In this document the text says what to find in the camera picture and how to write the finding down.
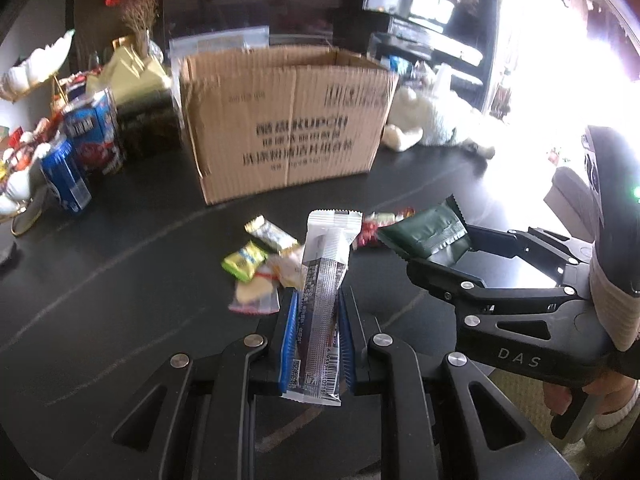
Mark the clear orange snack packet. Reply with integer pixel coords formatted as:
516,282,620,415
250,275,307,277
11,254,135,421
255,245,308,291

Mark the black television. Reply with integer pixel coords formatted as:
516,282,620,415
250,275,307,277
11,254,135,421
165,0,346,43

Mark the white shell tiered stand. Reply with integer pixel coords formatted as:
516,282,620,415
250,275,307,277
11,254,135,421
0,30,76,237

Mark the person's right hand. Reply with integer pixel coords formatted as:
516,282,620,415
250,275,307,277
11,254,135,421
542,374,640,431

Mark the red snack packet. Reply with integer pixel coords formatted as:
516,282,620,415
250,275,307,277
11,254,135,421
352,206,417,251

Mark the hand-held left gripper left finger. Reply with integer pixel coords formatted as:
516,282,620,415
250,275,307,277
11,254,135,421
57,287,301,480

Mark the yellow green pyramid paper box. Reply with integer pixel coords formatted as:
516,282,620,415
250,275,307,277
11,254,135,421
87,45,173,106

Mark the dried flower bunch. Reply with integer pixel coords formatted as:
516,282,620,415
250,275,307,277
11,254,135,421
120,0,161,56

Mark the brown cardboard box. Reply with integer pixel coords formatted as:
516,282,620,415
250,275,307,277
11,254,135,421
179,45,400,206

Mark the blue tray of candy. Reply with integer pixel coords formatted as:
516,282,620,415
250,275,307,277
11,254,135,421
52,71,103,101

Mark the clear cracker packet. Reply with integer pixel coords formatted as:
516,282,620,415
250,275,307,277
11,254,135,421
227,280,281,316

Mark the dark green snack packet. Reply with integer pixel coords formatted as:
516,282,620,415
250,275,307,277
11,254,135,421
376,195,473,266

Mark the clear zip bag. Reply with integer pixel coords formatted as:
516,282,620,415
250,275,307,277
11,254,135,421
169,26,271,131

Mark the blue snack carton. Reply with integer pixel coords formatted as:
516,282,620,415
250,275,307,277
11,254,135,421
62,89,126,177

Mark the grey white snack bar wrapper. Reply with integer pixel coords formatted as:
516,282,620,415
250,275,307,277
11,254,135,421
280,209,363,407

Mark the green yellow snack packet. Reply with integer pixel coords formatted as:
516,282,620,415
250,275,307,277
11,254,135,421
221,241,268,282

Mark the yellow white candy wrapper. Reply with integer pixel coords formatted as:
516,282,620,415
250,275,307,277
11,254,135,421
244,215,300,252

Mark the blue soda can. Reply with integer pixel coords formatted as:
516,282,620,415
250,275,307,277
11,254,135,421
39,137,93,216

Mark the black storage box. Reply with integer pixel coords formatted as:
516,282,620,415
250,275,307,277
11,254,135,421
116,95,183,161

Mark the black piano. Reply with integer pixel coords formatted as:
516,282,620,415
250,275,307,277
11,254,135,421
332,0,486,91

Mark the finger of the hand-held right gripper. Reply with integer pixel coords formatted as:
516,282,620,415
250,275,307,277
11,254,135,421
466,224,595,288
406,257,588,328

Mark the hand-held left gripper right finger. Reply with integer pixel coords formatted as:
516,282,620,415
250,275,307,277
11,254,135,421
337,287,581,480

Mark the white plush toy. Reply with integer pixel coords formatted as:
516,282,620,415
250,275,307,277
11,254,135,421
382,62,496,158

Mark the pile of red snack packets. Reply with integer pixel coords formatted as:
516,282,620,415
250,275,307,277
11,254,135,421
0,120,53,178

